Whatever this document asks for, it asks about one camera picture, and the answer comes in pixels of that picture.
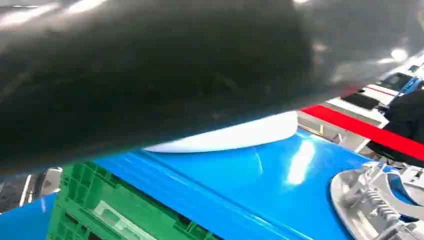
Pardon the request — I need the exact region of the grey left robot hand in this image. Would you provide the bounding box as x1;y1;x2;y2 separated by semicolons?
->
0;0;424;240

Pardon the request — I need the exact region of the white flat parcel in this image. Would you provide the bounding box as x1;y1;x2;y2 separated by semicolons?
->
144;110;299;154

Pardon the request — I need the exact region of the green plastic crate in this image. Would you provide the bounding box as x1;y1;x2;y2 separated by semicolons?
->
47;161;221;240

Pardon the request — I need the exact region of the blue glossy board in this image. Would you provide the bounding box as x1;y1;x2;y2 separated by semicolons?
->
0;128;418;240

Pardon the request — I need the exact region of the chrome metal pole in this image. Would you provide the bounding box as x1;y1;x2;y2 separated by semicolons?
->
18;173;35;208

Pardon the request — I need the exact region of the black flat screen device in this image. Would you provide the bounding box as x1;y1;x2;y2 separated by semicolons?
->
341;92;380;111
377;72;414;92

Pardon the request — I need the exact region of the red floor tape stripe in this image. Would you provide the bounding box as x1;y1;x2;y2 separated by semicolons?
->
300;104;424;162

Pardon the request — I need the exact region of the person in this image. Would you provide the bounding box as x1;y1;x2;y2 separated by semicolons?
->
365;76;424;169

